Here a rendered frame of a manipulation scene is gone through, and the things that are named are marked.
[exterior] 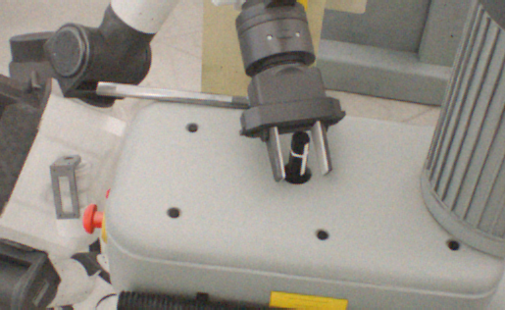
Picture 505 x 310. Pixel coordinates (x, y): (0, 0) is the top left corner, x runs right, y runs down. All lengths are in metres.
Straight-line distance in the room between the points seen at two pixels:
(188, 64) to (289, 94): 3.22
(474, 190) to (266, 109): 0.25
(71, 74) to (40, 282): 0.37
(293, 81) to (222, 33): 2.05
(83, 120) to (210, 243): 0.53
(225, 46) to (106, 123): 1.68
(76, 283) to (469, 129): 0.95
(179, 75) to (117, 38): 2.76
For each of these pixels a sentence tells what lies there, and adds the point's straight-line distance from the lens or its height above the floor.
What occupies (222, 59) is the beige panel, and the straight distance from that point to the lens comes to 3.11.
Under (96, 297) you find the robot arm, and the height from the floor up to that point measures 1.22.
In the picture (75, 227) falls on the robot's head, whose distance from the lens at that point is 1.34.
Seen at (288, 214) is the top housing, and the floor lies 1.89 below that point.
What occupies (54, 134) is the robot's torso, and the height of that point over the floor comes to 1.65.
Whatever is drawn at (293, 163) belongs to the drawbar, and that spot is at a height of 1.92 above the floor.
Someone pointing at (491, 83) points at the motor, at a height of 2.11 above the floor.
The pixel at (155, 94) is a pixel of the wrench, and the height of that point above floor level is 1.90.
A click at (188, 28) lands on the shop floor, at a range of 4.44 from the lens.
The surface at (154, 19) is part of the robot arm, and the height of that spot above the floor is 1.82.
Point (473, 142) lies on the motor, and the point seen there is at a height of 2.03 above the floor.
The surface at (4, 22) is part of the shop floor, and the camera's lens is 4.55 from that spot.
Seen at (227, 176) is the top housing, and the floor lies 1.89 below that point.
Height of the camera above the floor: 2.62
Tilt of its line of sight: 44 degrees down
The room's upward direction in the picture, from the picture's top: 5 degrees clockwise
